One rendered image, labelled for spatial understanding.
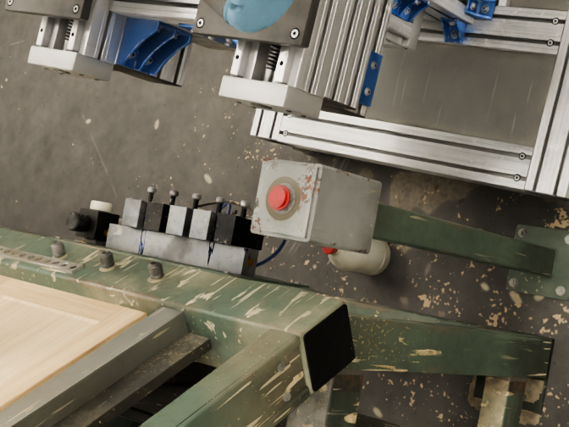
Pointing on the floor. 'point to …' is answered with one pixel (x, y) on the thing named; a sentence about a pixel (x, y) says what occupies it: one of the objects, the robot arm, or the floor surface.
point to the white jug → (382, 255)
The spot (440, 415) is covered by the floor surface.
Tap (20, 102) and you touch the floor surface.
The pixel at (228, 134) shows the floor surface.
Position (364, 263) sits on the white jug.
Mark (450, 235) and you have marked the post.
